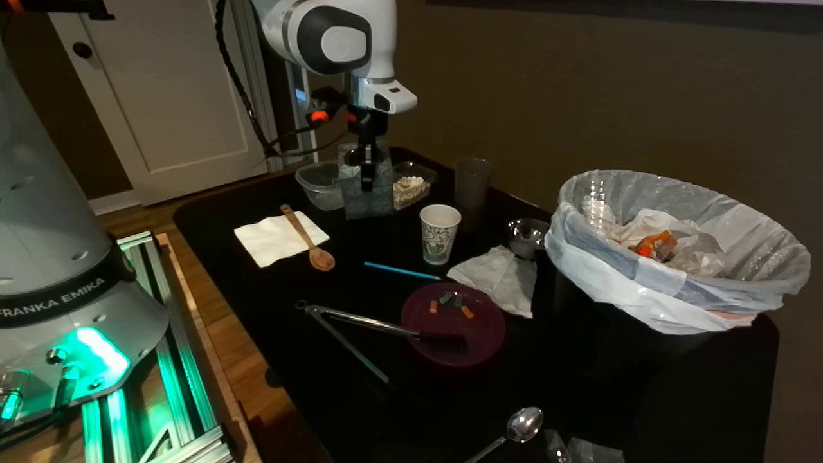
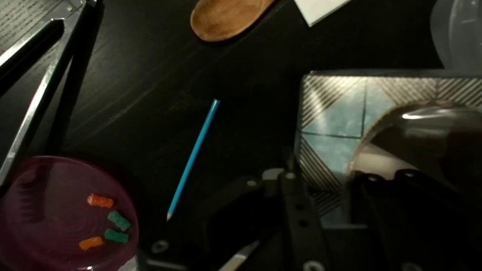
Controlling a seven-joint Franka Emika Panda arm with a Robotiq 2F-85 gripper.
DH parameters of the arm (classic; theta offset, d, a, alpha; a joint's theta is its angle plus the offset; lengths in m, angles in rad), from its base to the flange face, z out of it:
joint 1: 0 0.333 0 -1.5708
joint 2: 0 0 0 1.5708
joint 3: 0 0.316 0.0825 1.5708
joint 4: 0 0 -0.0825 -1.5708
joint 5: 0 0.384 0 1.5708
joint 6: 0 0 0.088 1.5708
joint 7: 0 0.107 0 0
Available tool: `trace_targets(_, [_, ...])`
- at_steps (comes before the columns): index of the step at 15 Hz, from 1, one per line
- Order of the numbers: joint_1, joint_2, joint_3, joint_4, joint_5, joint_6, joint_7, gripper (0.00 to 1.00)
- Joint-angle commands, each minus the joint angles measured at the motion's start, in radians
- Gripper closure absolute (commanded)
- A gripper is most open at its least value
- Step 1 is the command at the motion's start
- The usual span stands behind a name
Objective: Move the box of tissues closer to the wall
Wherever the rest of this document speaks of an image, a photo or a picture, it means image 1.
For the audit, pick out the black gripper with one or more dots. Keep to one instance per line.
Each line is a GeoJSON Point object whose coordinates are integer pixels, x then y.
{"type": "Point", "coordinates": [367, 137]}

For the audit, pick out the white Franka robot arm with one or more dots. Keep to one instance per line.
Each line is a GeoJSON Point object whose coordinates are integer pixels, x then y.
{"type": "Point", "coordinates": [53, 214]}

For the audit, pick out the plastic container with cereal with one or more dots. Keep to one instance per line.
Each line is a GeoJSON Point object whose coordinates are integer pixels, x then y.
{"type": "Point", "coordinates": [413, 192]}

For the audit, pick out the empty clear plastic container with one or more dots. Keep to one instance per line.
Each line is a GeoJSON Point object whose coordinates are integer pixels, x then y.
{"type": "Point", "coordinates": [319, 195]}

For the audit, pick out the wooden spoon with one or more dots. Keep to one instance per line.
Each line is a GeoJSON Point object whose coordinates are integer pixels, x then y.
{"type": "Point", "coordinates": [309, 244]}

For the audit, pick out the white paper cup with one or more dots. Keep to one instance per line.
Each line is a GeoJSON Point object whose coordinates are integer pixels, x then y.
{"type": "Point", "coordinates": [438, 232]}

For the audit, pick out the blue straw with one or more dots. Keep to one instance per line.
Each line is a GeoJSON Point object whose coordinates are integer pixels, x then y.
{"type": "Point", "coordinates": [402, 271]}

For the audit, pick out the translucent plastic cup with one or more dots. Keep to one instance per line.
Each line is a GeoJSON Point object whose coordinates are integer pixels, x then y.
{"type": "Point", "coordinates": [475, 185]}

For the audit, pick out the flat white paper napkin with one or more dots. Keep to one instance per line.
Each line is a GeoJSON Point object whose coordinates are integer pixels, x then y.
{"type": "Point", "coordinates": [262, 241]}

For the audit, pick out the orange candy piece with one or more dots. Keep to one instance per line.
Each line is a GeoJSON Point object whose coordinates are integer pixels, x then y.
{"type": "Point", "coordinates": [467, 312]}
{"type": "Point", "coordinates": [433, 307]}

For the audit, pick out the metal kitchen tongs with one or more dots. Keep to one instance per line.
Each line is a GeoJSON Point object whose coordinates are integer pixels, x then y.
{"type": "Point", "coordinates": [361, 322]}

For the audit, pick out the green candy piece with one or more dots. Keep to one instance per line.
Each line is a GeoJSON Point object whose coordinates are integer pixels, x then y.
{"type": "Point", "coordinates": [448, 300]}

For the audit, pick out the crumpled white tissue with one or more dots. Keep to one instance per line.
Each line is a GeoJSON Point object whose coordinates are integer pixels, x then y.
{"type": "Point", "coordinates": [497, 280]}

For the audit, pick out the small metal bowl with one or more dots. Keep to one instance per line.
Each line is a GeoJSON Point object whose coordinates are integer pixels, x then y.
{"type": "Point", "coordinates": [525, 235]}

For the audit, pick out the maroon round plate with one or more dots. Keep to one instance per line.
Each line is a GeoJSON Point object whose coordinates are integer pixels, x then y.
{"type": "Point", "coordinates": [467, 338]}

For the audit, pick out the white panel door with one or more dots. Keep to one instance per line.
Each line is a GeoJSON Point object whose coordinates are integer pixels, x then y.
{"type": "Point", "coordinates": [170, 111]}

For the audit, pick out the trash bin with white bag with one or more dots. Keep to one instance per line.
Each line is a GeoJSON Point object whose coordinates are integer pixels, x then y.
{"type": "Point", "coordinates": [601, 273]}

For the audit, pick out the black trash can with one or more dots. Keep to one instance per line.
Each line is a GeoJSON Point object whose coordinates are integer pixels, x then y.
{"type": "Point", "coordinates": [601, 356]}

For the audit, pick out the metal spoon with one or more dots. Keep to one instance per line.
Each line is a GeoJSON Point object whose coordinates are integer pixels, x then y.
{"type": "Point", "coordinates": [525, 425]}

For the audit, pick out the orange trash item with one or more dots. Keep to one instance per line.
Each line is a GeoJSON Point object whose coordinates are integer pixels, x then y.
{"type": "Point", "coordinates": [655, 245]}

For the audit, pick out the shiny foil packet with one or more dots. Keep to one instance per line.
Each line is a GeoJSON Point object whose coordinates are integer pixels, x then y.
{"type": "Point", "coordinates": [592, 451]}

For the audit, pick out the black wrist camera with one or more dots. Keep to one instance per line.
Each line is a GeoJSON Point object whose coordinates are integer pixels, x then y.
{"type": "Point", "coordinates": [326, 107]}

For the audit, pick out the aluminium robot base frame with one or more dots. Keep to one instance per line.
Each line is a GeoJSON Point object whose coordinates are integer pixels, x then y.
{"type": "Point", "coordinates": [184, 403]}

